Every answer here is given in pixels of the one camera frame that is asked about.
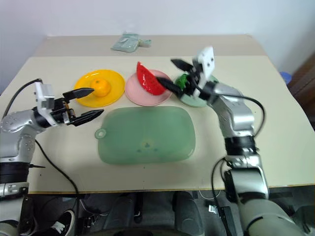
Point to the black and white shoe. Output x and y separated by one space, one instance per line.
62 222

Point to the blue round container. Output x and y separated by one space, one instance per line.
286 77

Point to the small white connector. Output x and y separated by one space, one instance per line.
212 209

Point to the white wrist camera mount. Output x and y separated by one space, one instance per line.
206 61
44 96

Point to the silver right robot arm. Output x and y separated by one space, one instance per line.
238 115

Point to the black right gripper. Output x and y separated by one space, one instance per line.
193 78

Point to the dark grey rounded shape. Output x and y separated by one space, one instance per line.
188 211

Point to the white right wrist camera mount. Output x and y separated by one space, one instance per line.
206 61

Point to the green cutting board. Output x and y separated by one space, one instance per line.
147 132

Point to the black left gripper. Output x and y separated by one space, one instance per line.
61 113

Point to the orange mandarin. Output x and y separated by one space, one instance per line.
101 88

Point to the yellow round plate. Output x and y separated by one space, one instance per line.
115 84

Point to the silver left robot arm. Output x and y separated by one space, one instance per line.
14 123

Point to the dark green vegetable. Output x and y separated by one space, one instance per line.
181 79

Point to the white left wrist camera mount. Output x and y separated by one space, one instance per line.
44 96

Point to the red watermelon slice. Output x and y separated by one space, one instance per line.
147 78

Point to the green round plate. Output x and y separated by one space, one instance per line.
193 102

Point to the pink round plate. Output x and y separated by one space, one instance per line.
137 96

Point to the brown wooden cabinet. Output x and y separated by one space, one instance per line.
304 83

